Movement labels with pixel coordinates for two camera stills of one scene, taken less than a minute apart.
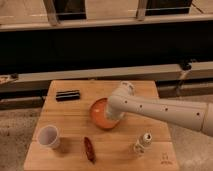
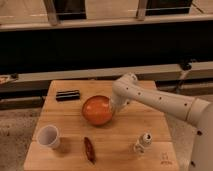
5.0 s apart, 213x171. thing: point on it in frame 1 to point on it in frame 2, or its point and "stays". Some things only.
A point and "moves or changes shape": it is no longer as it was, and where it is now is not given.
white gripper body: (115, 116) to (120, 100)
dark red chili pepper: (89, 149) stays
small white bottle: (143, 142) stays
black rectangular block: (68, 96) stays
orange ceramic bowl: (99, 116) moves or changes shape
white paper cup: (48, 136) stays
